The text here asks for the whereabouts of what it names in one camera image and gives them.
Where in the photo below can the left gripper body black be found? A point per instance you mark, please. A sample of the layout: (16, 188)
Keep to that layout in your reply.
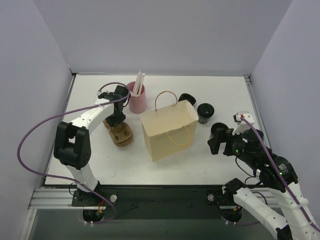
(116, 119)

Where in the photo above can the black cup lid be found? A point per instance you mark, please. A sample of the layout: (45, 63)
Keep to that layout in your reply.
(205, 110)

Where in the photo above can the brown paper bag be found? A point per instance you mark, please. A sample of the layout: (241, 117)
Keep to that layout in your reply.
(170, 129)

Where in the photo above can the dark translucent coffee cup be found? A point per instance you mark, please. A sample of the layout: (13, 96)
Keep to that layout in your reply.
(203, 120)

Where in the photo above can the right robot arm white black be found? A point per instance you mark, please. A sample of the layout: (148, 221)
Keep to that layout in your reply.
(277, 175)

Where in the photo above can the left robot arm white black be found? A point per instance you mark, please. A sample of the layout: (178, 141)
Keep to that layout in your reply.
(72, 145)

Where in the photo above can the pink straw holder cup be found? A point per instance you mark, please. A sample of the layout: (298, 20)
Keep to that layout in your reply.
(137, 104)

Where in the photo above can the white paper straw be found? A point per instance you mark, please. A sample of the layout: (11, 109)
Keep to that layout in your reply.
(141, 84)
(137, 83)

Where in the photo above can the stack of black lids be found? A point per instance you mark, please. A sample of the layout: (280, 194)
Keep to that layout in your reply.
(187, 97)

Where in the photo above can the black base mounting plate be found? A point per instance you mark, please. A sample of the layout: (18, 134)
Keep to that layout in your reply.
(157, 202)

